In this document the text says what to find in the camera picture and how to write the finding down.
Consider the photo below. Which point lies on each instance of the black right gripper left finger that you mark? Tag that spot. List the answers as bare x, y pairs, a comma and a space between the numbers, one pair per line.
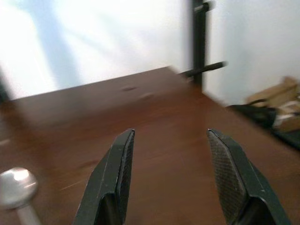
110, 182

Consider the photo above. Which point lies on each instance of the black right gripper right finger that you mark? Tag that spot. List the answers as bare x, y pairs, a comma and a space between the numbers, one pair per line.
239, 178

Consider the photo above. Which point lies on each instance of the black bag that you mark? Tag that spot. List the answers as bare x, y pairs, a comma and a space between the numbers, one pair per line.
264, 117

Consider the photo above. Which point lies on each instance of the brown cardboard box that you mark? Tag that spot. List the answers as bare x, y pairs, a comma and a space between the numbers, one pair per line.
274, 95

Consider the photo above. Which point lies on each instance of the silver metal spoon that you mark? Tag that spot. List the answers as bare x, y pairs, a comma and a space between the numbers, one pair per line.
16, 185

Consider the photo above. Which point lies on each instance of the black metal rack frame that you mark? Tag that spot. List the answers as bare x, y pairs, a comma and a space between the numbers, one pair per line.
200, 42

